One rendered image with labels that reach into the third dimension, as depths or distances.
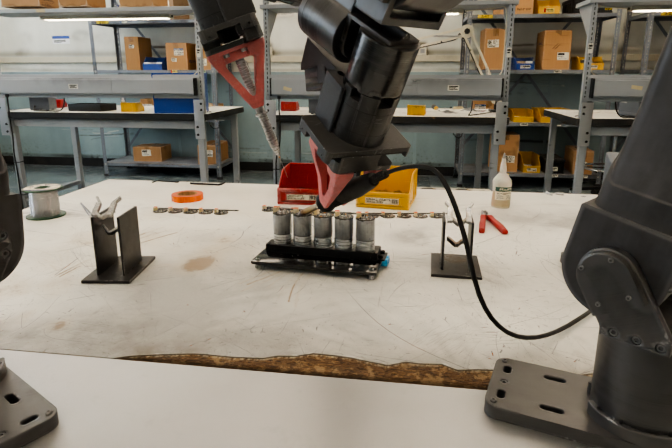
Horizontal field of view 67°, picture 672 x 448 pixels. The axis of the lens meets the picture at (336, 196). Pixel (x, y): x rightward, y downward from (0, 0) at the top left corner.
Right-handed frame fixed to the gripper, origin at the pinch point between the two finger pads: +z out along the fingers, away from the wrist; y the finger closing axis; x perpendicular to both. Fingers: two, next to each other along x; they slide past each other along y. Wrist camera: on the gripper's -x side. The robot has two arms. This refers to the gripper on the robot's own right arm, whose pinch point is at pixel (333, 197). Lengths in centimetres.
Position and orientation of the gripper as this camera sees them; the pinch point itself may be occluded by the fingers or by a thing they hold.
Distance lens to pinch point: 57.0
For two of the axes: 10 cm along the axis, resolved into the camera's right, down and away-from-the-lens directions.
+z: -2.6, 7.5, 6.1
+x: 4.5, 6.5, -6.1
